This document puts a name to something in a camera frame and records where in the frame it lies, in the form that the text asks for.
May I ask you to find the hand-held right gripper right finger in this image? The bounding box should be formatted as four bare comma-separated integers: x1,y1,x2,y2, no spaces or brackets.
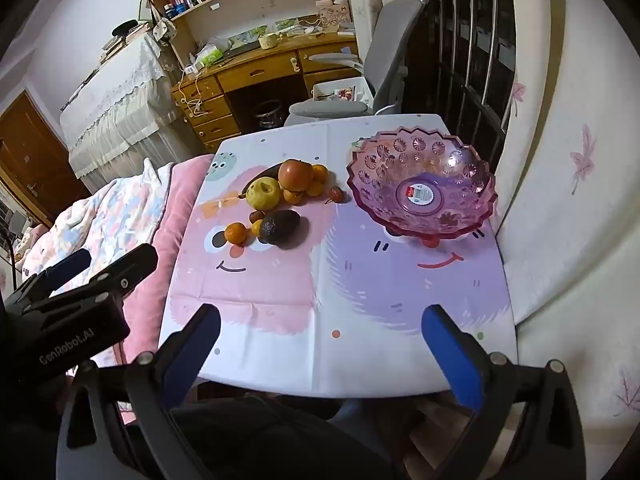
421,304,587,480

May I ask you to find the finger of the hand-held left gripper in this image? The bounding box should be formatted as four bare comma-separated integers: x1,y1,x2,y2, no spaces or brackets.
5,249,93,312
30,244,159,314

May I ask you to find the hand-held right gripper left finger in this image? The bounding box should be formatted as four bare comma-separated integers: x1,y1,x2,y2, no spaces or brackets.
56,302,222,480

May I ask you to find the dark avocado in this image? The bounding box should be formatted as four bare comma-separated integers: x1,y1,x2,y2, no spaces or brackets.
259,209,302,247

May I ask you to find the yellow apple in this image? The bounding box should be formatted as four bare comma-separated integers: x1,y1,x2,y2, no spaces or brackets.
245,176,282,211

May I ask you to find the dark overripe banana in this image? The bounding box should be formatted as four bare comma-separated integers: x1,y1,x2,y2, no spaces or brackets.
241,162,283,198

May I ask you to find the pink plastic fruit bowl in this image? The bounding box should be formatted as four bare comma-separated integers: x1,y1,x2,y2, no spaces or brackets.
346,127,501,249

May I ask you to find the red orange apple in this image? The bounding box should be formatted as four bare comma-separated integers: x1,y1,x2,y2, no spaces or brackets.
277,159,315,192

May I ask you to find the floral quilt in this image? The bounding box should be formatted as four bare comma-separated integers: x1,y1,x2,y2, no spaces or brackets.
20,159,176,286

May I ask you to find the pink blanket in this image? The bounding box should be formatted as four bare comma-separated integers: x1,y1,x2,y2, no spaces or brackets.
115,152,216,371

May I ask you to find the cartoon printed tablecloth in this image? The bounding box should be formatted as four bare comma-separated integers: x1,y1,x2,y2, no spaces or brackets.
159,114,518,401

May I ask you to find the brown wooden door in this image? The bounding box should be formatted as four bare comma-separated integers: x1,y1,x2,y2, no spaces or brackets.
0,91,91,226

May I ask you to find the white lace cover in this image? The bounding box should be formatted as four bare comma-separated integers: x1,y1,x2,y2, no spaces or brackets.
59,35,193,181

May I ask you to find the metal trash can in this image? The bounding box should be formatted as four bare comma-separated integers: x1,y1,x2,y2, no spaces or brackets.
252,100,286,131

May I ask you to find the stack of books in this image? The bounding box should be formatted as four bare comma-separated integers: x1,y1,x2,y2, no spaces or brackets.
100,20,151,63

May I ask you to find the wooden desk with drawers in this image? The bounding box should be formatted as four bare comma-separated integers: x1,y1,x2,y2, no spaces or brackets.
171,35,363,151

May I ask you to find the white storage box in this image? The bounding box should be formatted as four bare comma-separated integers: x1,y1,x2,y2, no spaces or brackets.
311,77,373,108

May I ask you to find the grey office chair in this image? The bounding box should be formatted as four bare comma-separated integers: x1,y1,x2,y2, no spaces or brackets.
284,0,433,128

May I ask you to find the metal window grille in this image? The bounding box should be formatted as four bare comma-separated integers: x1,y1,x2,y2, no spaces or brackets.
405,0,516,161

